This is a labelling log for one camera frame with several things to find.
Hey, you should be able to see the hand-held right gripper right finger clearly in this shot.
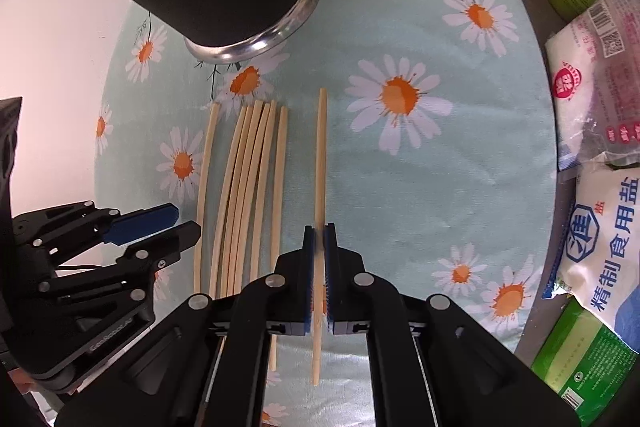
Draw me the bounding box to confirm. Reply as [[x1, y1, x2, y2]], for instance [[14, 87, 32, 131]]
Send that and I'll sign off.
[[322, 222, 582, 427]]

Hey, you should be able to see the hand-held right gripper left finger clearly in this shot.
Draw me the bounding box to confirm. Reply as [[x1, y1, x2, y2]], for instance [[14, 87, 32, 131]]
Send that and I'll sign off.
[[55, 224, 317, 427]]

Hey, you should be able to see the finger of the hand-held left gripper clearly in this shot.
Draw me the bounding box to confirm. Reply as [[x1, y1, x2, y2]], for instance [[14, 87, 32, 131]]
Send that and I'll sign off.
[[37, 221, 202, 309], [12, 201, 179, 269]]

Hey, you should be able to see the wooden chopstick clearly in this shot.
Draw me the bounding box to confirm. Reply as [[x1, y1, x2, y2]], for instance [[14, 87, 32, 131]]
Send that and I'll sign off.
[[311, 88, 330, 387]]

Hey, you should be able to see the green packet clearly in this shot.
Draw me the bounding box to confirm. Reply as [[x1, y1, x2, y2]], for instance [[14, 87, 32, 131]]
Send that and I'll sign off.
[[530, 297, 640, 425]]

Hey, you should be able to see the daisy print tablecloth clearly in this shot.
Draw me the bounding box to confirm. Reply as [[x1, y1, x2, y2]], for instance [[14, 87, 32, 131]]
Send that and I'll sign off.
[[94, 0, 558, 427]]

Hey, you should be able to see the row of wooden chopsticks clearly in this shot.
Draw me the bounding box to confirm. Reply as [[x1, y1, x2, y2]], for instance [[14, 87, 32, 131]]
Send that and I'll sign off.
[[192, 99, 290, 373]]

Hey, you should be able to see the white sugar bag red logo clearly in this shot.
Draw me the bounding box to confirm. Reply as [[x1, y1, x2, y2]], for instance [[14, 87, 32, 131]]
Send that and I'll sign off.
[[544, 0, 640, 172]]

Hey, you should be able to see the white salt bag blue print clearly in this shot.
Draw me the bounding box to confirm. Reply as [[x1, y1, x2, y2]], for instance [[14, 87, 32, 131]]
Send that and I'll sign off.
[[542, 164, 640, 328]]

